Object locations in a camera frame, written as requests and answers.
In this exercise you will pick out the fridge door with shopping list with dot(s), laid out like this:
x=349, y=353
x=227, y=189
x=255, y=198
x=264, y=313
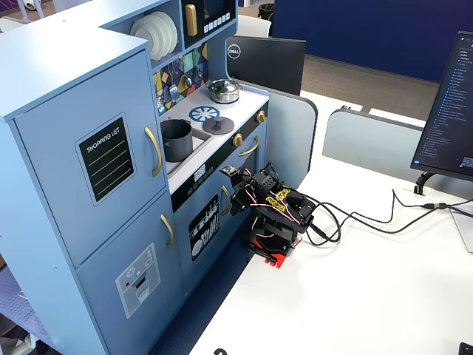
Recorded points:
x=63, y=111

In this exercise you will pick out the gray desk divider panel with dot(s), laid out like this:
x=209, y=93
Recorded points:
x=292, y=137
x=369, y=144

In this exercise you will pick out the blue toy kitchen unit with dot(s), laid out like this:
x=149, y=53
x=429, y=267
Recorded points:
x=55, y=92

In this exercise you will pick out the black microwave door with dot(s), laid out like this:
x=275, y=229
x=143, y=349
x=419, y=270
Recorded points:
x=216, y=15

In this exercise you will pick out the steel pot with lid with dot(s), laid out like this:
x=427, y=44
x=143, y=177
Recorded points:
x=223, y=90

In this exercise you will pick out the gray cooking pot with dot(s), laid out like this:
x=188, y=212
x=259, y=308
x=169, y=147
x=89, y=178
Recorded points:
x=178, y=146

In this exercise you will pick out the metal slotted spoon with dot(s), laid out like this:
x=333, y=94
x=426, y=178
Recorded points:
x=160, y=100

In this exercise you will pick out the metal toy spatula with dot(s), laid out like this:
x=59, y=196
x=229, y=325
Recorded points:
x=173, y=92

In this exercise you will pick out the silver monitor stand base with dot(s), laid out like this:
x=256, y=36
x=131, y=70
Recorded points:
x=463, y=229

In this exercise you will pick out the blue dishwasher door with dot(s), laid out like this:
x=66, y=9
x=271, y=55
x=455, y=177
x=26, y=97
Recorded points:
x=199, y=229

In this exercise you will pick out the gray round pot lid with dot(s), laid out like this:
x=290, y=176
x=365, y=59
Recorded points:
x=218, y=126

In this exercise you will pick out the monitor showing code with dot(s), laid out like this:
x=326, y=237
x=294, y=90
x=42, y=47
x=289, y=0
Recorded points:
x=447, y=118

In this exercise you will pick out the black Dell monitor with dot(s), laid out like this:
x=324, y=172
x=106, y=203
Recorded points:
x=269, y=63

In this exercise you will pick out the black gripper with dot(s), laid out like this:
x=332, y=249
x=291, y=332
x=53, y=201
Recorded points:
x=237, y=196

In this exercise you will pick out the black trash bin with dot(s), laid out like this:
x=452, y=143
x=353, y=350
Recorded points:
x=267, y=11

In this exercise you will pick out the metal toy spoon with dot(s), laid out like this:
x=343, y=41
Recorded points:
x=199, y=73

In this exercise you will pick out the fridge door with ice dispenser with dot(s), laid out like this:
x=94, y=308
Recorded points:
x=111, y=266

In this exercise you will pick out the red table clamp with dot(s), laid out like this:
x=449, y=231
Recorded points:
x=276, y=262

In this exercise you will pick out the blue oven door with window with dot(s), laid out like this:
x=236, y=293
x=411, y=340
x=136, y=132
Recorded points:
x=255, y=159

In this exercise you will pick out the gold stove knob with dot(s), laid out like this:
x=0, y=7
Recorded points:
x=261, y=116
x=237, y=140

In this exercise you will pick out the metal toy ladle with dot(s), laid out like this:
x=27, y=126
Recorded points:
x=188, y=80

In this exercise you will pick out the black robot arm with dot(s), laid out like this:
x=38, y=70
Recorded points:
x=281, y=207

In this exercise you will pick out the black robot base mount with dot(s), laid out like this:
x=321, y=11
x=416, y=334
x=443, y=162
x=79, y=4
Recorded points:
x=275, y=236

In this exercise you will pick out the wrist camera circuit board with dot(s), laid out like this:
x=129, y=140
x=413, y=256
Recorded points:
x=230, y=170

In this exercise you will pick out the white toy plate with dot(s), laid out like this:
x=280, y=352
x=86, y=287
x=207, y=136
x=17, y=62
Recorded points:
x=166, y=31
x=146, y=35
x=174, y=27

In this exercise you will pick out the white office chair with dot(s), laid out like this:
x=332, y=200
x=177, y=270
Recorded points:
x=253, y=26

